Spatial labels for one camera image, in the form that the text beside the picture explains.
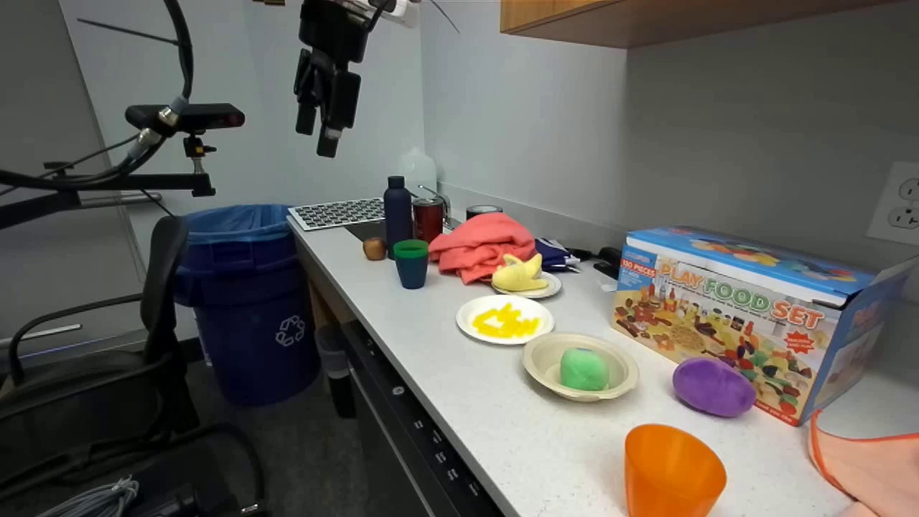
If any yellow plushie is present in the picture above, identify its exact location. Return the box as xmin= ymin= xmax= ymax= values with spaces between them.
xmin=491 ymin=252 xmax=547 ymax=292

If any keyboard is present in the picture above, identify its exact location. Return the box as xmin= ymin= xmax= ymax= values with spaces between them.
xmin=289 ymin=199 xmax=384 ymax=232

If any wooden cabinet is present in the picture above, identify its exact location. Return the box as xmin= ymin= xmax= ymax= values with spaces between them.
xmin=500 ymin=0 xmax=892 ymax=50

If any dark blue bottle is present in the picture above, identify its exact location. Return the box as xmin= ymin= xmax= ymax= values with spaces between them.
xmin=384 ymin=175 xmax=414 ymax=245

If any purple plushie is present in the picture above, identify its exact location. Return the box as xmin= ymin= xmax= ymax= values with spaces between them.
xmin=672 ymin=360 xmax=755 ymax=420

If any wall power outlet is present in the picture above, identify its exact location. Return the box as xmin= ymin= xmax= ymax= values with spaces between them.
xmin=867 ymin=160 xmax=919 ymax=245

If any black office chair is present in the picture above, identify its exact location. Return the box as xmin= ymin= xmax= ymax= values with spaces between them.
xmin=0 ymin=216 xmax=267 ymax=515

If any small white plate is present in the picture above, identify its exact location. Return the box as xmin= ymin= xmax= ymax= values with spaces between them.
xmin=494 ymin=274 xmax=563 ymax=300

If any black camera on stand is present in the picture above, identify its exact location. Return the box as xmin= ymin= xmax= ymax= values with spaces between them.
xmin=0 ymin=103 xmax=243 ymax=228

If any dark red cup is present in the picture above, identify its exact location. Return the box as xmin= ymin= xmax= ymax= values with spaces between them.
xmin=414 ymin=202 xmax=442 ymax=242

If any white plate with yellow food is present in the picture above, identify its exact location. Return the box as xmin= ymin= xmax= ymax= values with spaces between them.
xmin=454 ymin=297 xmax=554 ymax=347

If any blue cup with green rim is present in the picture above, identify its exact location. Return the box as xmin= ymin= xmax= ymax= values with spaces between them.
xmin=394 ymin=239 xmax=428 ymax=290

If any red folded cloth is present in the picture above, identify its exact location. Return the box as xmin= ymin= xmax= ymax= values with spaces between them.
xmin=428 ymin=212 xmax=536 ymax=284

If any orange plastic cup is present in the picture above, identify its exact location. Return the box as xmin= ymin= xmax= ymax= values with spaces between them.
xmin=622 ymin=425 xmax=727 ymax=517

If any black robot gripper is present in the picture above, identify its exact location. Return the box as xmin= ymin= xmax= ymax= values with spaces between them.
xmin=293 ymin=0 xmax=372 ymax=159

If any brown egg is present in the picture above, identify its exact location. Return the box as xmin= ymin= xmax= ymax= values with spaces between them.
xmin=361 ymin=239 xmax=386 ymax=262

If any green plushie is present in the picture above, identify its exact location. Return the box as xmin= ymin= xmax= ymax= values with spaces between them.
xmin=560 ymin=347 xmax=608 ymax=392

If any blue recycling bin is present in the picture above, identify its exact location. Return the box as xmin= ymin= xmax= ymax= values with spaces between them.
xmin=174 ymin=205 xmax=317 ymax=409

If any beige bowl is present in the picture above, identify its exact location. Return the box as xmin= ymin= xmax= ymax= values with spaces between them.
xmin=521 ymin=333 xmax=636 ymax=402

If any play food set box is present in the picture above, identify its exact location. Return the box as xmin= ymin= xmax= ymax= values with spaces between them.
xmin=610 ymin=228 xmax=909 ymax=425

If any blue snack bag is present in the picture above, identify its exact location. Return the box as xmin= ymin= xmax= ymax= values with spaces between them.
xmin=534 ymin=236 xmax=580 ymax=274

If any orange cloth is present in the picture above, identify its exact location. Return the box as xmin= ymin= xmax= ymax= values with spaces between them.
xmin=807 ymin=420 xmax=919 ymax=517

